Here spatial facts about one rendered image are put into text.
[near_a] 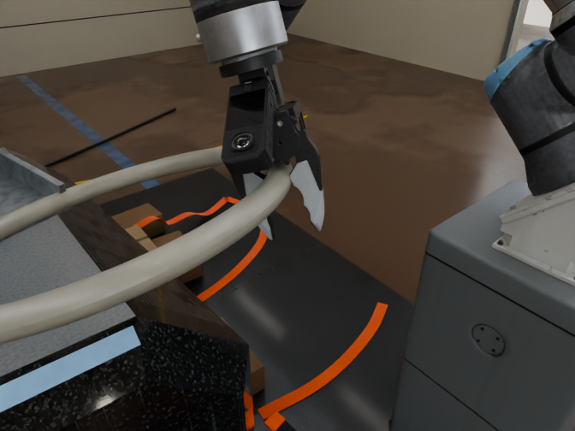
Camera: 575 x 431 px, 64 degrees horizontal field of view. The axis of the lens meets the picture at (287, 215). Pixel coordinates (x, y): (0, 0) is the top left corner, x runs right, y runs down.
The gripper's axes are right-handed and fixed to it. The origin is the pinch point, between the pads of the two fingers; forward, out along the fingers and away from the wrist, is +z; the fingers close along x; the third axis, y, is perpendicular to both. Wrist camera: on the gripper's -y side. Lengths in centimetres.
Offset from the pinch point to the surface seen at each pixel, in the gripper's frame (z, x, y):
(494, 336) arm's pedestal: 49, -29, 37
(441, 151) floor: 85, -57, 295
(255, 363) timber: 79, 43, 75
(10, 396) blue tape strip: 20, 52, 0
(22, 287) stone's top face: 11, 61, 21
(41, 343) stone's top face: 16, 50, 9
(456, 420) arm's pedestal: 79, -18, 43
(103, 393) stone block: 26.5, 41.5, 6.2
